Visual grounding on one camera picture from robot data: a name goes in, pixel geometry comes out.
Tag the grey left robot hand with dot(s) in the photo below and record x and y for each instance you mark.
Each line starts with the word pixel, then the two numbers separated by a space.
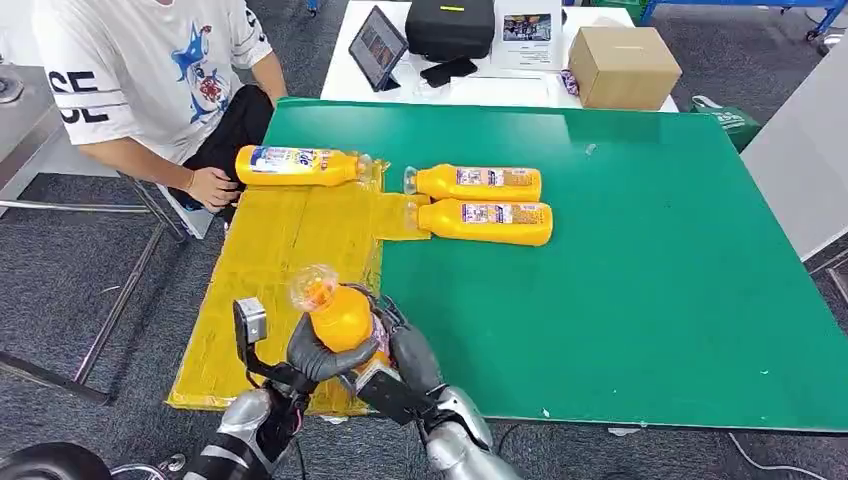
pixel 305 358

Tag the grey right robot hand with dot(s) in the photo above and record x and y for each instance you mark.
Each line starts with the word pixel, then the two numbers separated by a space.
pixel 417 358

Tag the orange drink bottle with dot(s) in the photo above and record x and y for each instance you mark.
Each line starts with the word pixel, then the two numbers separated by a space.
pixel 298 166
pixel 484 183
pixel 341 318
pixel 490 222

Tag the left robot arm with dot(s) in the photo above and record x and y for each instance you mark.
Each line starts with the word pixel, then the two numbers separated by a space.
pixel 242 424

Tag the yellow plastic sheet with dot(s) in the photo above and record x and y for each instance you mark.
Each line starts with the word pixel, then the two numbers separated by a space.
pixel 265 265

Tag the white seat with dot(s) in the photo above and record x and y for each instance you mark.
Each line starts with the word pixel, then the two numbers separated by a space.
pixel 192 215

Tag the green table mat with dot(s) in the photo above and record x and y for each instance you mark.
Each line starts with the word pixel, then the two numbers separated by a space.
pixel 596 265

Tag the black rounded robot body part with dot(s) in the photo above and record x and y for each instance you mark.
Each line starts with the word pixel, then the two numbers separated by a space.
pixel 46 464

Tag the white table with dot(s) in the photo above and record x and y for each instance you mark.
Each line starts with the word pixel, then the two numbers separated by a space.
pixel 503 89

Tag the black smartphone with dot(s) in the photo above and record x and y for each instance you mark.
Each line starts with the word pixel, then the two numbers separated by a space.
pixel 448 71

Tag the black tablet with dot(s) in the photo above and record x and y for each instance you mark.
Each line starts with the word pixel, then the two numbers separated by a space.
pixel 378 46

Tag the small patterned pouch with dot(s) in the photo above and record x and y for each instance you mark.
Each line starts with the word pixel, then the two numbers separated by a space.
pixel 570 81

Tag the black carry bag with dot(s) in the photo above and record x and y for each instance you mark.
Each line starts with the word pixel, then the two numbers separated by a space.
pixel 450 30

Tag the person in white shirt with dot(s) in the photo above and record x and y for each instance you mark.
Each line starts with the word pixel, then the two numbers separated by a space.
pixel 146 66

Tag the white printed leaflet stand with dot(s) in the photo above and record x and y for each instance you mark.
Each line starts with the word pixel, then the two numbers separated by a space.
pixel 526 33

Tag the grey metal table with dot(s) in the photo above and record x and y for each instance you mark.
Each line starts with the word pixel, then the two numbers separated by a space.
pixel 26 139

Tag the brown cardboard box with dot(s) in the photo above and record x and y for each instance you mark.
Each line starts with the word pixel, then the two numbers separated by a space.
pixel 623 66

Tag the green shopping bag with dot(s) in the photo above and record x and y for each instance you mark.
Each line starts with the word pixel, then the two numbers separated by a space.
pixel 729 122

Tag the round metal disc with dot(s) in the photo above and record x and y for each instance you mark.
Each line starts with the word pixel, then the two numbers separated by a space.
pixel 8 87

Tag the pale grey panel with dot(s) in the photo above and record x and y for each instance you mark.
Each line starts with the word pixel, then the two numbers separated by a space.
pixel 802 152

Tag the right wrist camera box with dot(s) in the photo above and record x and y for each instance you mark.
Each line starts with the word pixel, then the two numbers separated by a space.
pixel 391 394

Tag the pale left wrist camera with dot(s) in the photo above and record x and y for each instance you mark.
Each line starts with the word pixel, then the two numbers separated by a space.
pixel 250 321

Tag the blue metal frame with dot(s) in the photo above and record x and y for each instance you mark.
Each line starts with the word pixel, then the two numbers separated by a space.
pixel 729 5

